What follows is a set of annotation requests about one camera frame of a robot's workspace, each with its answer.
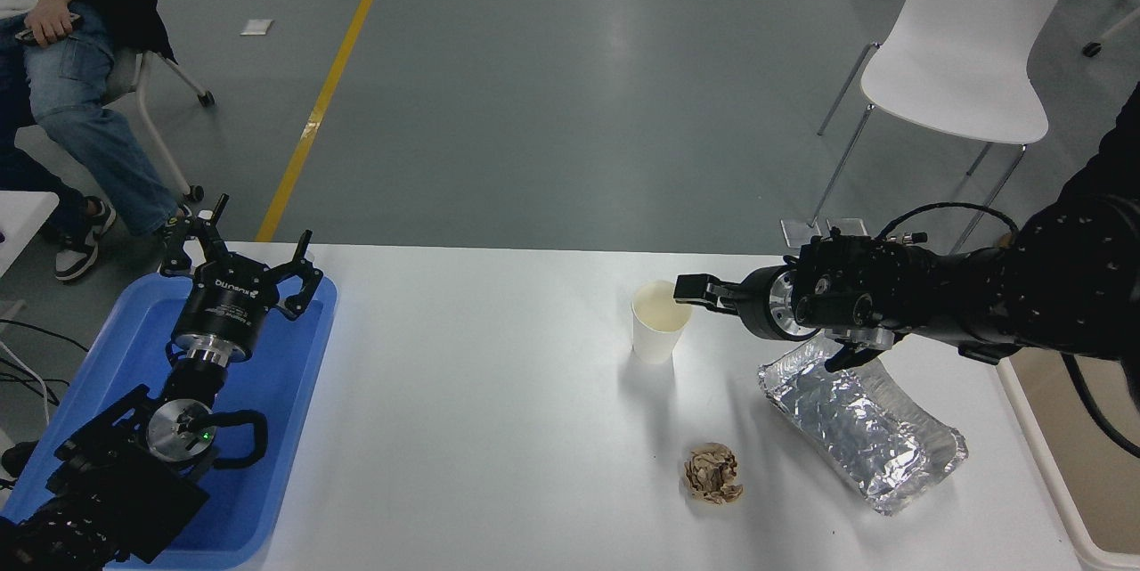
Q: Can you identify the black cable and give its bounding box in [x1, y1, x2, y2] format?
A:
[0, 318, 92, 355]

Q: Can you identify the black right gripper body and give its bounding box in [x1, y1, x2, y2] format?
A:
[737, 266, 785, 340]

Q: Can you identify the black phone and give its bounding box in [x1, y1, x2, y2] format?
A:
[16, 13, 85, 46]

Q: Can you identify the white paper cup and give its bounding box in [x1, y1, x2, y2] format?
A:
[631, 280, 693, 365]

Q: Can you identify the seated person's hand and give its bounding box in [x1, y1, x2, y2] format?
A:
[27, 8, 84, 46]

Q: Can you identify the large pale bin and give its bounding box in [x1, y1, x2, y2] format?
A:
[996, 348, 1140, 571]

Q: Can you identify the white cable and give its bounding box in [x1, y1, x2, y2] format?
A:
[0, 338, 54, 428]

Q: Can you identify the silver foil tray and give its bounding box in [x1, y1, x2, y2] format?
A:
[758, 335, 969, 516]

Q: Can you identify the grey rolling chair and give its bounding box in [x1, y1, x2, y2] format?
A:
[100, 45, 217, 203]

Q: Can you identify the small white table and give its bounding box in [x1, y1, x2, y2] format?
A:
[0, 192, 61, 280]

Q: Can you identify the crumpled tan paper ball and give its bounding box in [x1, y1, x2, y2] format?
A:
[682, 442, 744, 506]

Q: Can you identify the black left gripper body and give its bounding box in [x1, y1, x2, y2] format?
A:
[171, 261, 280, 355]

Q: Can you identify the blue plastic tray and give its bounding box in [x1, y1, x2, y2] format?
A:
[0, 273, 339, 570]

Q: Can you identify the white chair with metal legs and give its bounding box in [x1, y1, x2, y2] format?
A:
[809, 0, 1086, 253]

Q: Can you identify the seated person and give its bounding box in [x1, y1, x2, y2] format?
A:
[0, 0, 193, 282]

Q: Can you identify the black rounded foot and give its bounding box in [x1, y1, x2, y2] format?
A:
[2, 440, 42, 479]

